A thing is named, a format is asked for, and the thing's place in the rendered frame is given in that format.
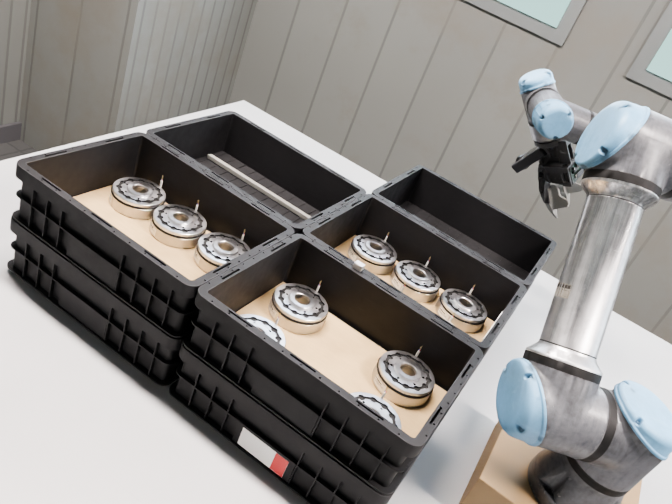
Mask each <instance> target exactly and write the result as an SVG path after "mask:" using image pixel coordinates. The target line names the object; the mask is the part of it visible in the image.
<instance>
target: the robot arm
mask: <svg viewBox="0 0 672 504"><path fill-rule="evenodd" d="M555 82H556V81H555V80H554V77H553V74H552V72H551V71H550V70H548V69H537V70H534V71H531V72H528V73H526V74H525V75H523V76H522V77H521V78H520V80H519V88H520V94H521V97H522V101H523V105H524V108H525V112H526V116H527V120H528V125H529V129H530V133H531V136H532V139H533V140H534V144H535V147H534V148H532V149H531V150H529V151H528V152H526V153H525V154H523V155H520V156H518V157H517V158H516V161H515V163H514V164H513V165H512V166H511V167H512V169H513V170H514V171H515V172H516V173H519V172H520V171H522V170H525V169H527V168H528V167H529V166H530V165H532V164H534V163H535V162H537V161H538V160H539V163H540V164H539V165H538V166H539V167H538V180H539V192H540V195H541V197H542V200H543V202H544V203H545V205H546V207H547V208H548V210H549V211H550V213H551V214H552V215H553V216H554V217H555V218H558V212H557V209H561V208H567V207H568V206H569V204H570V193H575V192H580V191H582V190H584V192H585V193H586V196H587V197H586V200H585V203H584V206H583V209H582V212H581V215H580V218H579V221H578V224H577V227H576V230H575V233H574V236H573V239H572V242H571V245H570V248H569V251H568V254H567V257H566V260H565V263H564V266H563V269H562V273H561V276H560V279H559V282H558V284H557V288H556V291H555V294H554V297H553V300H552V303H551V306H550V309H549V312H548V315H547V318H546V321H545V324H544V327H543V330H542V333H541V336H540V339H539V341H538V342H536V343H534V344H532V345H530V346H528V347H526V349H525V352H524V355H523V358H515V359H512V360H510V361H509V362H508V363H507V364H506V368H504V369H503V371H502V373H501V375H500V378H499V381H498V386H497V391H496V411H497V416H498V420H499V423H500V425H501V427H502V428H503V430H504V431H505V432H506V433H507V434H508V435H509V436H511V437H513V438H516V439H518V440H521V441H523V442H525V443H527V444H528V445H530V446H534V447H536V446H538V447H541V448H544V449H543V450H541V451H540V452H539V453H538V454H537V455H536V456H535V457H534V458H533V459H532V460H531V462H530V464H529V466H528V481H529V485H530V488H531V490H532V492H533V494H534V496H535V498H536V500H537V501H538V503H539V504H621V502H622V500H623V497H624V495H625V494H626V493H627V492H629V491H630V490H631V489H632V488H633V487H634V486H635V485H636V484H638V483H639V482H640V481H641V480H642V479H643V478H644V477H645V476H646V475H647V474H649V473H650V472H651V471H652V470H653V469H654V468H655V467H656V466H657V465H659V464H660V463H661V462H662V461H665V460H666V459H668V457H669V454H670V453H671V452H672V413H671V412H670V410H669V409H668V408H667V407H666V405H665V404H664V403H663V402H662V401H661V400H660V399H659V398H658V397H657V396H656V395H655V394H654V393H653V392H651V391H650V390H649V389H647V388H646V387H644V386H643V385H641V384H639V383H637V382H634V381H631V380H624V381H622V382H620V383H617V384H616V385H615V386H614V389H612V390H609V389H606V388H603V387H600V382H601V379H602V376H603V373H602V371H601V370H600V368H599V366H598V364H597V360H596V359H597V356H598V353H599V350H600V346H601V343H602V340H603V337H604V334H605V331H606V328H607V325H608V322H609V319H610V316H611V313H612V310H613V306H614V303H615V300H616V297H617V294H618V291H619V288H620V285H621V282H622V279H623V276H624V273H625V269H626V266H627V263H628V260H629V257H630V254H631V251H632V248H633V245H634V242H635V239H636V236H637V232H638V229H639V226H640V223H641V220H642V217H643V214H644V211H645V210H646V209H648V208H650V207H652V206H654V205H656V204H658V203H659V200H660V199H662V200H665V201H669V202H672V119H670V118H668V117H666V116H663V115H661V114H659V113H656V112H654V111H652V110H650V108H648V107H646V106H639V105H637V104H634V103H631V102H628V101H618V102H615V103H612V104H610V105H609V106H607V107H605V108H604V109H603V110H602V111H600V112H599V113H598V114H597V113H595V112H592V111H590V110H588V109H585V108H583V107H580V106H578V105H576V104H573V103H571V102H569V101H566V100H564V99H563V98H562V97H561V95H560V94H559V93H558V91H557V89H556V85H555ZM571 143H573V144H576V145H577V146H576V150H575V152H573V148H572V144H571ZM582 174H583V176H582V180H581V183H580V184H578V183H576V181H577V180H578V178H579V177H580V176H581V175H582ZM551 182H552V183H555V184H556V185H557V186H556V185H550V183H551Z"/></svg>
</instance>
